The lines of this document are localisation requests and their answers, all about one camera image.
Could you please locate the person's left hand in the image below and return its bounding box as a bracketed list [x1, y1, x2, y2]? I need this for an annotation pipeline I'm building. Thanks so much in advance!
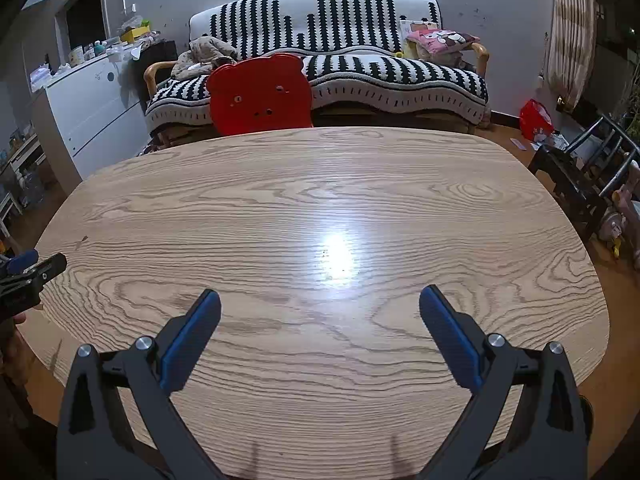
[13, 312, 26, 325]

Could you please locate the white drawer cabinet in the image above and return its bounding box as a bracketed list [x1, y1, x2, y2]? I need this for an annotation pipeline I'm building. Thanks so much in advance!
[30, 48, 149, 194]

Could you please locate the pink toy ride-on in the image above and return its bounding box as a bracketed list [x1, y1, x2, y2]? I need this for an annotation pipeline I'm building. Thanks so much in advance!
[598, 160, 639, 270]

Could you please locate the black metal rack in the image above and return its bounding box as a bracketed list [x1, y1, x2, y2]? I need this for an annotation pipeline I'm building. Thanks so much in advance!
[528, 114, 639, 242]

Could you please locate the beige plush on sofa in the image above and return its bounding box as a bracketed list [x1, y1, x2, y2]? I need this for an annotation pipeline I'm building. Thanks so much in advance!
[170, 35, 239, 81]

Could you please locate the red bear-shaped chair back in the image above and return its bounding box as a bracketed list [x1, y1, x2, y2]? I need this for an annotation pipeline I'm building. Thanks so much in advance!
[206, 53, 312, 136]

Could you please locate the red bag on floor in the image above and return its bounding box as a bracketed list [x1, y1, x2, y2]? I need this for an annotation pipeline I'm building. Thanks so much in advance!
[518, 99, 554, 141]

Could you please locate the beige patterned curtain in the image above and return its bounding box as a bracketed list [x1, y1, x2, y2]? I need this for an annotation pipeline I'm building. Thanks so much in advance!
[546, 0, 597, 112]

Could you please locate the black white striped sofa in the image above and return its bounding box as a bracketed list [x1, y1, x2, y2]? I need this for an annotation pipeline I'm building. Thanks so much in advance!
[143, 0, 492, 146]

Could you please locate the pink cushion on sofa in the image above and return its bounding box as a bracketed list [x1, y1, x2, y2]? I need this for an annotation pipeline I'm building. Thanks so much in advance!
[399, 20, 480, 67]

